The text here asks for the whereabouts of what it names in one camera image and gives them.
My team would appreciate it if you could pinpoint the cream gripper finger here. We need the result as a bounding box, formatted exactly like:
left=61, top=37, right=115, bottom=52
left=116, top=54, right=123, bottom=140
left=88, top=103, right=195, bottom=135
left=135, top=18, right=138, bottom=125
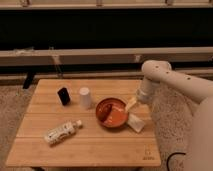
left=125, top=97, right=137, bottom=112

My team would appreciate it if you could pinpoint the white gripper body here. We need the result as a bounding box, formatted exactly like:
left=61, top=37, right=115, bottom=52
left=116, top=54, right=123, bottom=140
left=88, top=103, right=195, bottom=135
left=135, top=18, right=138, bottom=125
left=136, top=77, right=159, bottom=104

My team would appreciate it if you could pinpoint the orange ceramic bowl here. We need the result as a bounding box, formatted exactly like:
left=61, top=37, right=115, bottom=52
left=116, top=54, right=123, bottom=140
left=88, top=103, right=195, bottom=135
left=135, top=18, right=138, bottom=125
left=95, top=98, right=129, bottom=128

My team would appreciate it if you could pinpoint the white sponge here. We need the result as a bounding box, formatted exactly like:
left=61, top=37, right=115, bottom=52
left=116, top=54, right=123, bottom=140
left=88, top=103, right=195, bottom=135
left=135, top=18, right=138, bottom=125
left=127, top=114, right=145, bottom=133

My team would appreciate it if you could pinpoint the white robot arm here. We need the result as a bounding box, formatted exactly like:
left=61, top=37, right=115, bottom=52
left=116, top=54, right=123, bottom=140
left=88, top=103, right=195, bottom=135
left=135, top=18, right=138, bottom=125
left=125, top=60, right=213, bottom=171

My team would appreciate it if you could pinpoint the white paper cup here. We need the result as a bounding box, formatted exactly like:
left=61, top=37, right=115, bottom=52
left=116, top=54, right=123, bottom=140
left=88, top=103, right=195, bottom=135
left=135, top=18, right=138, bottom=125
left=79, top=87, right=92, bottom=109

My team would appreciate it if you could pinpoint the wooden table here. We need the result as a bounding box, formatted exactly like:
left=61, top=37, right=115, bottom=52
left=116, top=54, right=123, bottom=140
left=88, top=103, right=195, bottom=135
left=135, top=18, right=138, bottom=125
left=6, top=79, right=161, bottom=167

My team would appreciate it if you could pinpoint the white plastic bottle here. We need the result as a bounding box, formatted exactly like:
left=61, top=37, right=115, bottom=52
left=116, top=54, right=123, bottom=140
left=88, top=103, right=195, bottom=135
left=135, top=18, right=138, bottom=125
left=44, top=120, right=83, bottom=145

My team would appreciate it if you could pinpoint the long grey bench rail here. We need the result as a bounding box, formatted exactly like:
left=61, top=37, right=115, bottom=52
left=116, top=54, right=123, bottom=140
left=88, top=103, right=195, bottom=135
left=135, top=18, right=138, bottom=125
left=0, top=47, right=213, bottom=66

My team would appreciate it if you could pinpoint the black cable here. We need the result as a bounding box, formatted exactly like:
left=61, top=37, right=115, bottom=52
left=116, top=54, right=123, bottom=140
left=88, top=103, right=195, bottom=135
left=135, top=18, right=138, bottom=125
left=166, top=152, right=188, bottom=171

